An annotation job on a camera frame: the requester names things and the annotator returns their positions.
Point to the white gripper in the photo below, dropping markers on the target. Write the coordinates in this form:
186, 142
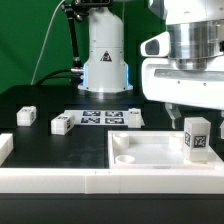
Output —
162, 81

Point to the white square tabletop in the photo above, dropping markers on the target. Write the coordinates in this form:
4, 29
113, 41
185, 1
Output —
153, 150

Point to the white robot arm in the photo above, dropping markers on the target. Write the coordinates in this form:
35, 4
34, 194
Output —
184, 65

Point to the tag marker sheet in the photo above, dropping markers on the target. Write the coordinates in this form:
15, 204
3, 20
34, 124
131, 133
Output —
99, 117

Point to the white U-shaped fence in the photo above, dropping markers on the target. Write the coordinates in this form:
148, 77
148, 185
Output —
106, 181

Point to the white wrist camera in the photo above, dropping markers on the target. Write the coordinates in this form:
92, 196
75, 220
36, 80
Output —
158, 46

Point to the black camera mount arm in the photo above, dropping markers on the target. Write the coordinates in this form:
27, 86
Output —
74, 13

